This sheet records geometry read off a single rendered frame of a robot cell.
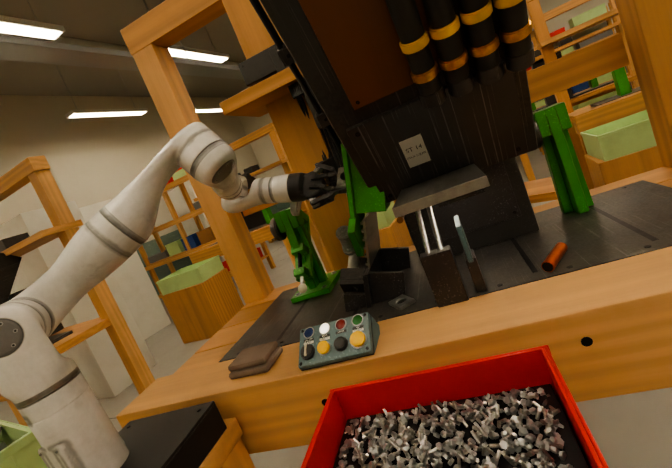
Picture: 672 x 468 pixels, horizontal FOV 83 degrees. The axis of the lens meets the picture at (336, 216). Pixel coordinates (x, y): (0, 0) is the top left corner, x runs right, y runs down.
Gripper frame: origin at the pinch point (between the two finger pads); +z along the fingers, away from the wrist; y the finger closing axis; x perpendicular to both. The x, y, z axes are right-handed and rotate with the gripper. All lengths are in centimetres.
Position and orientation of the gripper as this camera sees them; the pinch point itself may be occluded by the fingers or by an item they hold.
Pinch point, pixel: (344, 182)
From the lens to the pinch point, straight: 95.8
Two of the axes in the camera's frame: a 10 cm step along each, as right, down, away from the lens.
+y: 0.8, -8.5, 5.2
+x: 2.7, 5.2, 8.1
